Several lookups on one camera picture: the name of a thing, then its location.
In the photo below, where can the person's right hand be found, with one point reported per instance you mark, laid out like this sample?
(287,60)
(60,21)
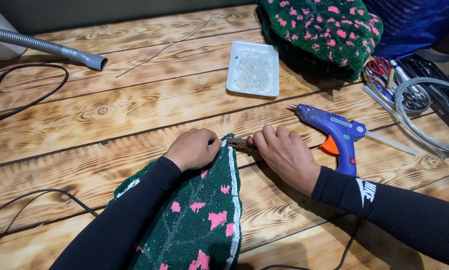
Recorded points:
(288,157)

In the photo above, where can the person's left hand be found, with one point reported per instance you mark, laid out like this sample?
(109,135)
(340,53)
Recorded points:
(192,150)

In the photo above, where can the person's right fingers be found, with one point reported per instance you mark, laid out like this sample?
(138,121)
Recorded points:
(275,135)

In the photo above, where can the green tufted piece pink spots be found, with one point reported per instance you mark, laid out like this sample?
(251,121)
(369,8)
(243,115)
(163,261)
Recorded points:
(202,210)

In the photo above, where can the blue hot glue gun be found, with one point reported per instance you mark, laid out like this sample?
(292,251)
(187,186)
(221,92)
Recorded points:
(335,131)

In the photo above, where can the heap of clear glue scraps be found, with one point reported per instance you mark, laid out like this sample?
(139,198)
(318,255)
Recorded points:
(253,71)

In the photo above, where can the white rectangular tray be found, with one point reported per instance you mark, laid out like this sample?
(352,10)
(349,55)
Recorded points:
(234,80)

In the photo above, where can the pile of green pink tufted pieces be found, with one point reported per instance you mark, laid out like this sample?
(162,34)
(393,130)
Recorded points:
(322,33)

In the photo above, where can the clear glue stick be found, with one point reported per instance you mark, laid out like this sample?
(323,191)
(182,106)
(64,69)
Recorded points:
(393,143)

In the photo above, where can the metal tray of tools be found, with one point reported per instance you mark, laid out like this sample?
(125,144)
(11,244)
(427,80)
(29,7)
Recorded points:
(415,99)

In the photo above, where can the black case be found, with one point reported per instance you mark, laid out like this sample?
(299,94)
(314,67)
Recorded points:
(447,101)

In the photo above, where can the blue fabric bag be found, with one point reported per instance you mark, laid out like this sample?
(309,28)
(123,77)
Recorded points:
(415,22)

